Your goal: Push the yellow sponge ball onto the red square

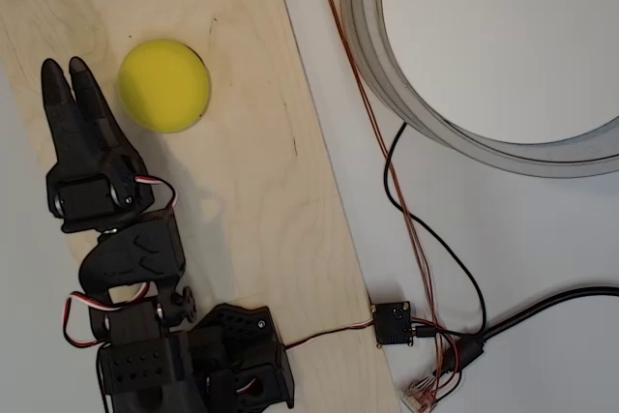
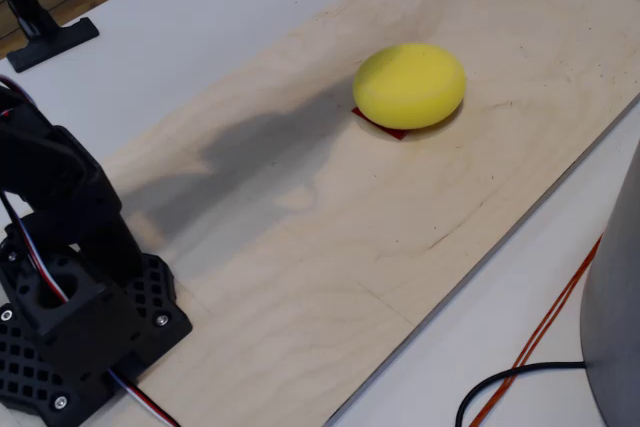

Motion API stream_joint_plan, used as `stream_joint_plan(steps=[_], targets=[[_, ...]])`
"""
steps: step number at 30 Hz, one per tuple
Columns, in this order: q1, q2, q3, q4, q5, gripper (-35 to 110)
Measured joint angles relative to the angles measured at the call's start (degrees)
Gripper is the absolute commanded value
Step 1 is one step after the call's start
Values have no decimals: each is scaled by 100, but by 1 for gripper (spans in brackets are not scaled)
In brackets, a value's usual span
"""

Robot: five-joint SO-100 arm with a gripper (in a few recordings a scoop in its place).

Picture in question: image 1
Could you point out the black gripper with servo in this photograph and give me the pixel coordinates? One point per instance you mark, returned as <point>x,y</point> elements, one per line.
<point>88,194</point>

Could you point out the yellow round foam disc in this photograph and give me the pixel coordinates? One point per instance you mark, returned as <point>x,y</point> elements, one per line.
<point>164,86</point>

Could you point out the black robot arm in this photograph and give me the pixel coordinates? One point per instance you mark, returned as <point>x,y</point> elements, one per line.
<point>140,364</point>

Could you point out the light wooden board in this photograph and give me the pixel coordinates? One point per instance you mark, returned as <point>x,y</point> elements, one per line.
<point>251,190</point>

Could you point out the red white black servo lead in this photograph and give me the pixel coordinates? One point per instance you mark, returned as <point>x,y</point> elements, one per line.
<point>333,333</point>

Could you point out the small black controller board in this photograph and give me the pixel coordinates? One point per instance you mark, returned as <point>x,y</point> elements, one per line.
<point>392,323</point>

